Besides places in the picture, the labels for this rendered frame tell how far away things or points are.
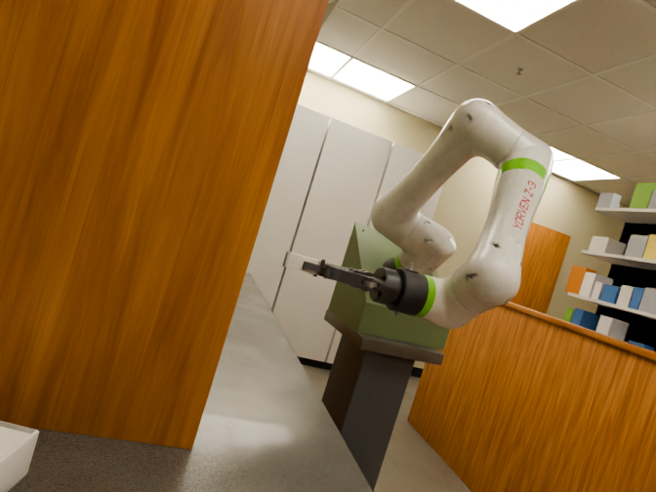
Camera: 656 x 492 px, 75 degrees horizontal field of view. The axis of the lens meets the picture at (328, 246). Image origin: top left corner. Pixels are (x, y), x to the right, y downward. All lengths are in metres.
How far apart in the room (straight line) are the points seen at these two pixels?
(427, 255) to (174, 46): 1.06
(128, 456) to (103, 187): 0.27
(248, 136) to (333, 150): 3.37
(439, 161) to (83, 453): 1.00
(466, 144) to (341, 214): 2.75
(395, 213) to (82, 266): 1.00
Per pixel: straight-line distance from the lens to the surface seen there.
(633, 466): 2.36
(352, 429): 1.54
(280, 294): 3.79
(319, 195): 3.77
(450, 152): 1.18
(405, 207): 1.31
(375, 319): 1.41
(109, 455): 0.51
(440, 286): 0.92
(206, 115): 0.47
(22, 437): 0.45
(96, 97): 0.48
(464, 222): 4.92
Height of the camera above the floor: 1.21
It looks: 1 degrees down
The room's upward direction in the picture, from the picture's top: 17 degrees clockwise
